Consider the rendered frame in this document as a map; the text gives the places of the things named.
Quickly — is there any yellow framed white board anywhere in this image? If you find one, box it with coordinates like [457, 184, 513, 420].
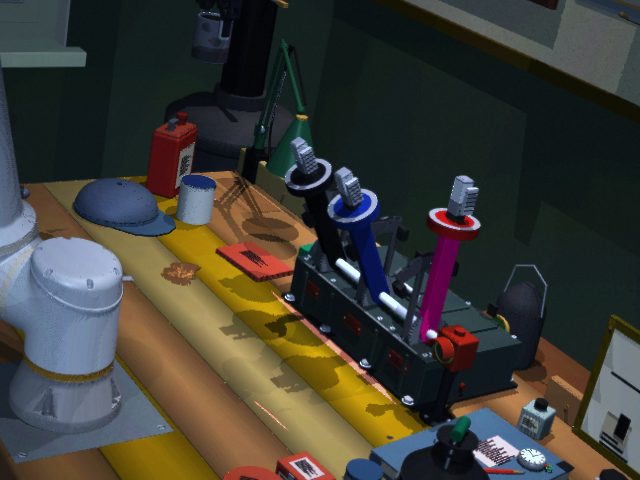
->
[572, 314, 640, 467]

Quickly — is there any white tin with blue top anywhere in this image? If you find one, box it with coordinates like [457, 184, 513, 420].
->
[175, 174, 218, 227]

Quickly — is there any black collar ring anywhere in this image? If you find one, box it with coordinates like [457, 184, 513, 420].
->
[283, 158, 335, 196]

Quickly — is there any black jug with green cap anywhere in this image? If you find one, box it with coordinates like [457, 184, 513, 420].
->
[399, 415, 479, 480]

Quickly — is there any pale green shelf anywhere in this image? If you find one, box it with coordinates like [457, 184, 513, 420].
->
[0, 47, 88, 69]

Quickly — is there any grey floor plate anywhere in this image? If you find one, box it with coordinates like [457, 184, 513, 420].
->
[0, 359, 175, 464]

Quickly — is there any green desk lamp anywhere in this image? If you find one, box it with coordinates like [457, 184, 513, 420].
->
[238, 38, 315, 185]

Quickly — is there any red book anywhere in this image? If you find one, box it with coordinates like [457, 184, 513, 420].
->
[215, 241, 295, 284]

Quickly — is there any red round tin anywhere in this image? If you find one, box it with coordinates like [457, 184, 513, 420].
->
[223, 465, 281, 480]

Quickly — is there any blue lever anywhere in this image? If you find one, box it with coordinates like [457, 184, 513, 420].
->
[332, 167, 394, 307]

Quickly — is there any blue round tin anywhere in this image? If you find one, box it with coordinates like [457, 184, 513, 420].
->
[344, 458, 385, 480]

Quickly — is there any blue peaked cap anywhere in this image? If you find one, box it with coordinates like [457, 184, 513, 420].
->
[73, 178, 177, 237]

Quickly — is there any yellow framed window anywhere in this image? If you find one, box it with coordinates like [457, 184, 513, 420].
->
[372, 0, 640, 122]

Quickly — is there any red labelled box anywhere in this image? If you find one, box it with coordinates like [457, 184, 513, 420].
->
[275, 452, 336, 480]

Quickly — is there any red fuel can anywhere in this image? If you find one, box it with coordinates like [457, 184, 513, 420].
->
[146, 112, 199, 199]

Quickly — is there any magenta lever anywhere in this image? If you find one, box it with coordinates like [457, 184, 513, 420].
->
[418, 174, 481, 346]

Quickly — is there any white printed paper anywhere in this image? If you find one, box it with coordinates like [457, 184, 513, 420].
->
[472, 434, 522, 467]

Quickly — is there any wooden block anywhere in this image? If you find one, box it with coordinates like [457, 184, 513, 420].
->
[547, 374, 586, 429]

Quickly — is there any blue collar ring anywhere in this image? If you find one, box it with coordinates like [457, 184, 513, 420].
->
[327, 188, 381, 232]

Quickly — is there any black stove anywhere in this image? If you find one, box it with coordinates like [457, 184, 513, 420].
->
[164, 0, 302, 174]

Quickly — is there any black lever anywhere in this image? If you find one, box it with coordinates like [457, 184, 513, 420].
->
[287, 137, 347, 274]

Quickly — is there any grey ink bottle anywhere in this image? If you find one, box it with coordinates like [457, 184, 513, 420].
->
[518, 398, 558, 442]

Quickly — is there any dark green ground frame body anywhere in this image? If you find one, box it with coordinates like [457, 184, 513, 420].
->
[289, 214, 521, 426]

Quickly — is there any silver pocket watch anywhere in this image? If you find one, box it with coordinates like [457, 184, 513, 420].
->
[516, 446, 554, 473]

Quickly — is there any red collar ring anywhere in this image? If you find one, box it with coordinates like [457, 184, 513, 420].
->
[425, 207, 482, 243]

